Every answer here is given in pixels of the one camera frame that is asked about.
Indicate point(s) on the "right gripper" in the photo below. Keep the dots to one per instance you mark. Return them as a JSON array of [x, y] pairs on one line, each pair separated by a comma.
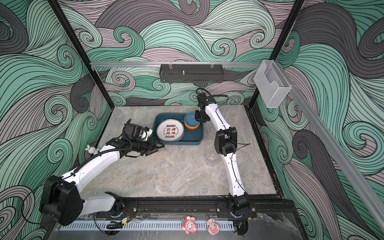
[[198, 118]]

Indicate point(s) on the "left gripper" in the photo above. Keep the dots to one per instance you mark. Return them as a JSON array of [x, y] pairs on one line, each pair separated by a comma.
[[152, 148]]

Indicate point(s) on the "orange top bowl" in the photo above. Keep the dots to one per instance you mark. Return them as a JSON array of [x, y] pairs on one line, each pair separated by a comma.
[[191, 128]]

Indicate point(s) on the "clear glass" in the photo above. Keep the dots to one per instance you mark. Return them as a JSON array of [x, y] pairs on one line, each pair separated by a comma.
[[210, 133], [211, 157]]

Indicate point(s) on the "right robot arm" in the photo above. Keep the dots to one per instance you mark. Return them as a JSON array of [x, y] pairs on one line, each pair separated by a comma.
[[226, 146]]

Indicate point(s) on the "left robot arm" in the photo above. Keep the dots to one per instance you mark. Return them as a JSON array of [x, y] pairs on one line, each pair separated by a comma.
[[62, 198]]

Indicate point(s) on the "teal plastic bin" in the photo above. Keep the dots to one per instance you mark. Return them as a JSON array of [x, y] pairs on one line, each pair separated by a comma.
[[190, 138]]

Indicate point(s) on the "white rabbit figurine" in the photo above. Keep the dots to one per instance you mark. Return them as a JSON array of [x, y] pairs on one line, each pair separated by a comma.
[[91, 150]]

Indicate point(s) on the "pink white doll toy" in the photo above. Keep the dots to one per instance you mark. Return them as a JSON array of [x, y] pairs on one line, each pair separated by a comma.
[[213, 228]]

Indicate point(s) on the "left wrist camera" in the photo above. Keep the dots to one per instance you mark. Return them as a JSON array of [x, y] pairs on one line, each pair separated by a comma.
[[145, 133]]

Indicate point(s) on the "clear acrylic wall holder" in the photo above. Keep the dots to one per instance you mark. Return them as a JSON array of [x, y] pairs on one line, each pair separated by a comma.
[[272, 83]]

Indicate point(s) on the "white slotted cable duct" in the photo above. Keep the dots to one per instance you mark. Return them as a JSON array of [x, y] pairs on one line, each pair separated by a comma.
[[139, 226]]

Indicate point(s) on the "aluminium rail back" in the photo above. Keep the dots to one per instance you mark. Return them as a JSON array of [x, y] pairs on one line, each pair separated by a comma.
[[138, 64]]

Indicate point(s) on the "aluminium rail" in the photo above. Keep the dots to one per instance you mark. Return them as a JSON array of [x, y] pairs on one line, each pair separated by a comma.
[[305, 97], [138, 64]]

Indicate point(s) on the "aluminium rail right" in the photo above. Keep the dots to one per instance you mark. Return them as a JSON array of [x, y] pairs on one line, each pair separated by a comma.
[[305, 97]]

